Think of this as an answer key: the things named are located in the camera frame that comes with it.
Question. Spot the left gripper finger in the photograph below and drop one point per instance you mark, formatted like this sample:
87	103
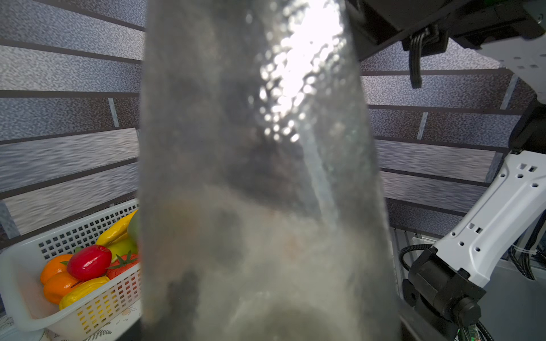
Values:
413	326

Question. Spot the grey translucent spray bottle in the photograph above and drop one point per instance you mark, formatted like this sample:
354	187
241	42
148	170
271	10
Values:
260	196

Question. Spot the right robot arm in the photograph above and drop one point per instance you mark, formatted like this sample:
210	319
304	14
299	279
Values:
457	97

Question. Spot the green round fruit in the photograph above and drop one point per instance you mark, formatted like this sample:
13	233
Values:
134	227

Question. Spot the yellow banana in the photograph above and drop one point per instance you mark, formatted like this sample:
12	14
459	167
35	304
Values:
117	232

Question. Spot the red apple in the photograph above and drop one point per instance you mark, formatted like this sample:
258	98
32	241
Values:
89	263

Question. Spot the white plastic basket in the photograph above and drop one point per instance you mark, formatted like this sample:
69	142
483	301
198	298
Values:
34	307

